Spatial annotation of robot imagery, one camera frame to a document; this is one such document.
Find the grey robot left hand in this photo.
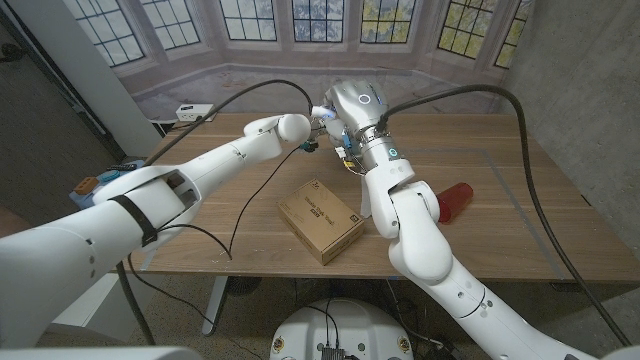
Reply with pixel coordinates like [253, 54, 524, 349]
[310, 117, 347, 151]

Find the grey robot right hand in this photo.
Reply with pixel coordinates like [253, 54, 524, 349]
[323, 79, 396, 149]

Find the white gauze bandage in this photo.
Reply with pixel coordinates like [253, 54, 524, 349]
[310, 104, 375, 220]

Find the brown cardboard package box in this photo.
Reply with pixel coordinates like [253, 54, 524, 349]
[276, 178, 365, 266]

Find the red plastic cup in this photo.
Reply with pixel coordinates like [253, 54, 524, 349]
[435, 182, 475, 224]

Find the printed window backdrop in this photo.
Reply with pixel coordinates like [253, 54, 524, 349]
[62, 0, 536, 121]

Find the white power strip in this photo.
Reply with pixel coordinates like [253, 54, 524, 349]
[174, 103, 217, 124]

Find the black round fan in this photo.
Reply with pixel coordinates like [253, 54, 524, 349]
[224, 276, 262, 297]

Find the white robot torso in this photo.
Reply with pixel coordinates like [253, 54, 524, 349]
[269, 298, 415, 360]

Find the grey metal table leg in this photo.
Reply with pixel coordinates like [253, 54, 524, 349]
[201, 275, 230, 336]

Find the orange block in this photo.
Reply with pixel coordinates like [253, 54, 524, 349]
[73, 176, 100, 196]

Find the blue bin with tools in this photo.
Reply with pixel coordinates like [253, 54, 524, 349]
[68, 159, 146, 210]

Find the white robot head housing edge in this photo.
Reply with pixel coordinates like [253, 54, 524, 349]
[0, 346, 201, 360]

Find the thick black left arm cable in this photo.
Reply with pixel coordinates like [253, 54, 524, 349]
[114, 78, 315, 347]

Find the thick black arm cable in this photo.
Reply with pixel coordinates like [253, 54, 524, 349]
[114, 78, 315, 347]
[375, 83, 632, 347]

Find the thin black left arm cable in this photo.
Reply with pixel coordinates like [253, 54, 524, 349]
[127, 145, 302, 360]

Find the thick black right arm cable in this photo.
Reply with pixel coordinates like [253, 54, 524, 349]
[375, 83, 632, 347]

